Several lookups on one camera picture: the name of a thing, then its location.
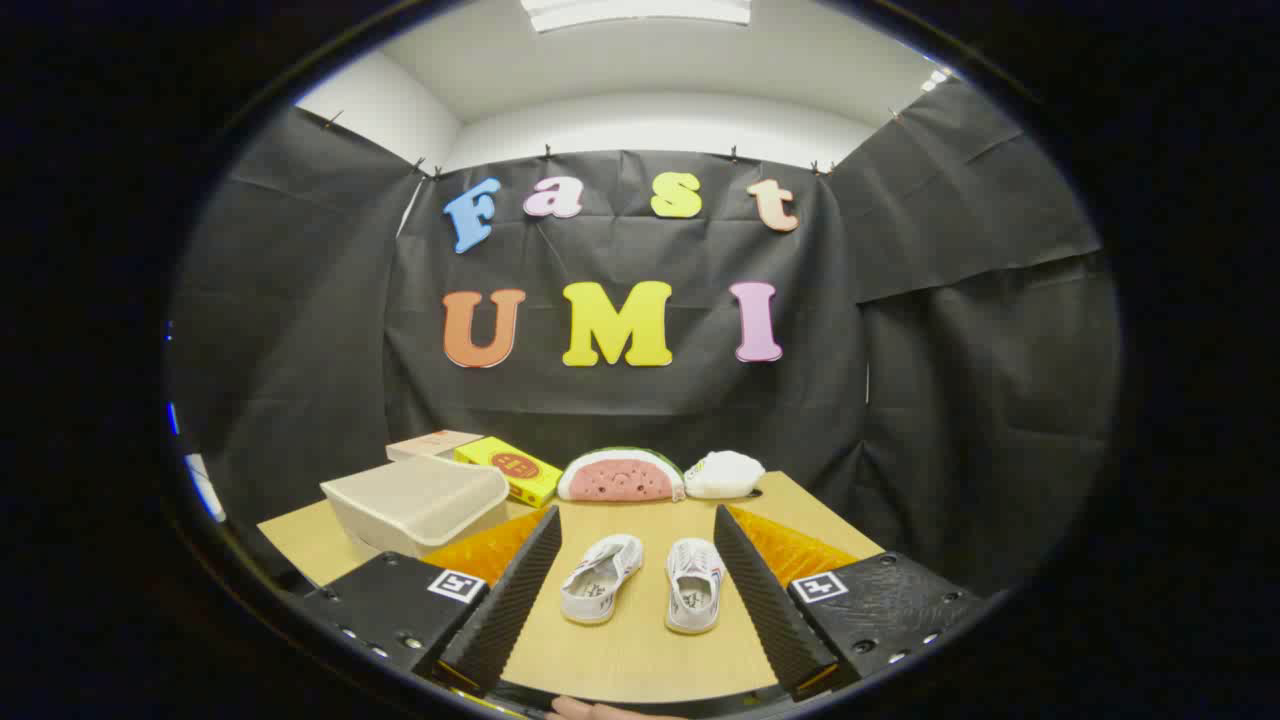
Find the white canvas shoe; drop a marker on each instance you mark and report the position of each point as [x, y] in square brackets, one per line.
[695, 560]
[620, 555]

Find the beige fabric storage box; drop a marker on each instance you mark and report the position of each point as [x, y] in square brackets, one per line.
[410, 505]

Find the ceiling light panel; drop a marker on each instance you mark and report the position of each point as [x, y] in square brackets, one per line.
[935, 80]
[640, 10]

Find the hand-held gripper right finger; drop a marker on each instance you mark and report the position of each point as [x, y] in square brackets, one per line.
[765, 610]

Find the yellow box with red circle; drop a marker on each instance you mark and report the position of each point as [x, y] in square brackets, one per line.
[510, 465]

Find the watermelon slice plush toy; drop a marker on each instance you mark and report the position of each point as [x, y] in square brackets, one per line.
[620, 480]

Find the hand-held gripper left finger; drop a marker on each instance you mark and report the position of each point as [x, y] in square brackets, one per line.
[510, 620]

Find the white plush toy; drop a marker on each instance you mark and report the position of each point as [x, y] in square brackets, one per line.
[725, 475]

